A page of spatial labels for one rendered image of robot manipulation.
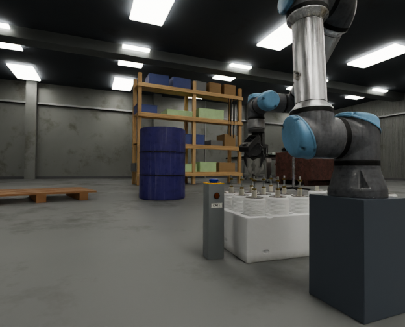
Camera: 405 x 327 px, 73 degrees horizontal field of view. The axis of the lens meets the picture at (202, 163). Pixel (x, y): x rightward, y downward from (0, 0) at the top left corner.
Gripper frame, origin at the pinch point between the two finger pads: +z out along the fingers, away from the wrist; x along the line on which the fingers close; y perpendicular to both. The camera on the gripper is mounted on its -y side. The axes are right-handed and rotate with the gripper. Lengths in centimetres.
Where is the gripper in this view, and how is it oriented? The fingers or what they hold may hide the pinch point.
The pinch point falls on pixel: (254, 175)
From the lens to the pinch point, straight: 119.0
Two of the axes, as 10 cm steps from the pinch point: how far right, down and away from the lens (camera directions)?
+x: -8.0, 0.0, 5.9
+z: -0.1, 10.0, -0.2
